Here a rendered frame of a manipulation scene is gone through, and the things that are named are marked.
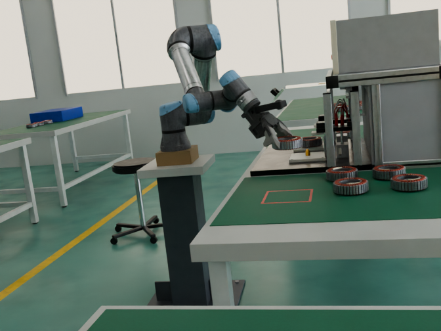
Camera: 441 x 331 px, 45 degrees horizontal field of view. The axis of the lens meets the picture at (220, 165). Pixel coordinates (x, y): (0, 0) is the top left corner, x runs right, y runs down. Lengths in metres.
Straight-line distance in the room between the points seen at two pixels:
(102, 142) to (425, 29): 6.13
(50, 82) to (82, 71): 0.52
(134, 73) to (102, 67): 0.47
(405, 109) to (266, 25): 5.08
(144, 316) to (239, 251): 0.42
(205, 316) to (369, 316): 0.29
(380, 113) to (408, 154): 0.19
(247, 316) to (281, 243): 0.40
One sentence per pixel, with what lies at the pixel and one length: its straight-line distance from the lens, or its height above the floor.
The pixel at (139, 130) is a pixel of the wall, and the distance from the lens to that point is 7.55.
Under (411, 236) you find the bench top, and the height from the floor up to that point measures 0.75.
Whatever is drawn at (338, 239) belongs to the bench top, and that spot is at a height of 0.75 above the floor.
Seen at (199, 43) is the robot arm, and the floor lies 1.30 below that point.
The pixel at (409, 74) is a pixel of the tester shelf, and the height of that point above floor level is 1.09.
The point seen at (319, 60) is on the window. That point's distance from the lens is 6.98.
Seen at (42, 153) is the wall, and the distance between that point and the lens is 8.26.
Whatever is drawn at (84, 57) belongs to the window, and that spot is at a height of 1.47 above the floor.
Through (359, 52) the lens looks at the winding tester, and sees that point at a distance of 2.15.
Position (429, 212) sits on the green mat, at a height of 0.75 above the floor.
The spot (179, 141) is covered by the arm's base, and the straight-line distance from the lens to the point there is 2.58.
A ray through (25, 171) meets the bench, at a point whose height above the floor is 0.47.
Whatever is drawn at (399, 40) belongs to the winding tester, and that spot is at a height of 1.22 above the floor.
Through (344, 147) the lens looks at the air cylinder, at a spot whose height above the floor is 0.81.
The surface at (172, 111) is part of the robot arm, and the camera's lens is 2.57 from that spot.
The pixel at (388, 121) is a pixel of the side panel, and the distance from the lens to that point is 2.08.
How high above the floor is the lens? 1.21
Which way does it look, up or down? 11 degrees down
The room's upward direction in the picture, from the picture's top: 6 degrees counter-clockwise
